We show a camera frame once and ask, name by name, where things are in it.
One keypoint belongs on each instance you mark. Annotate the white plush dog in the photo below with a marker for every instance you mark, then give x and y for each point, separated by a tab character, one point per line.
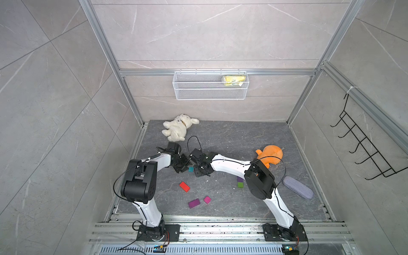
176	130

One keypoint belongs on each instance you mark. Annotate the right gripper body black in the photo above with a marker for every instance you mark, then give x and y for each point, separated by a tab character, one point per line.
198	171

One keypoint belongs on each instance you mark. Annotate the black wire hook rack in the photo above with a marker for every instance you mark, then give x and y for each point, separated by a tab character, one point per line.
365	144

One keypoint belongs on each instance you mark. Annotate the yellow sponge in basket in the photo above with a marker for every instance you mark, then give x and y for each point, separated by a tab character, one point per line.
234	80

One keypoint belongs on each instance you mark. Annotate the pink cube block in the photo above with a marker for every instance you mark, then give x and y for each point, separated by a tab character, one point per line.
207	199

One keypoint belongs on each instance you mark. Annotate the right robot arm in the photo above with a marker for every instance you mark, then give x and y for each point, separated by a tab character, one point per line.
261	183

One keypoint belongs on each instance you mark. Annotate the white wire mesh basket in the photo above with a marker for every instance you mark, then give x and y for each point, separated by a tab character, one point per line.
207	85

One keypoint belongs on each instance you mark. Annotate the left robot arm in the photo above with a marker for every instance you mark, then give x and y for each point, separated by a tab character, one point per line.
139	187

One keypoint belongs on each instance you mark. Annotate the purple glasses case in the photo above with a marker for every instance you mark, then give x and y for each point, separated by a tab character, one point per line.
298	187

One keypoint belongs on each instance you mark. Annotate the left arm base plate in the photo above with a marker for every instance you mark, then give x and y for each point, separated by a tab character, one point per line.
159	233

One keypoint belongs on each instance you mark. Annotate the red rectangular block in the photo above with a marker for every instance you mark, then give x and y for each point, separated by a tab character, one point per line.
184	187

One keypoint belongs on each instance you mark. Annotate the metal rail frame front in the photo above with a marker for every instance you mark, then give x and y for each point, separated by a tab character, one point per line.
219	236

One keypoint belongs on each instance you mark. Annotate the orange plush toy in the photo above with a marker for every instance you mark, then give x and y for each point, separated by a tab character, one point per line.
270	155

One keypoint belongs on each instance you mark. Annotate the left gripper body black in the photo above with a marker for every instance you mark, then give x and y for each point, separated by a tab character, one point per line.
181	163

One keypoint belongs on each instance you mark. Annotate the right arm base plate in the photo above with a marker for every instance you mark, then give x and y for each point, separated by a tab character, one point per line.
274	232

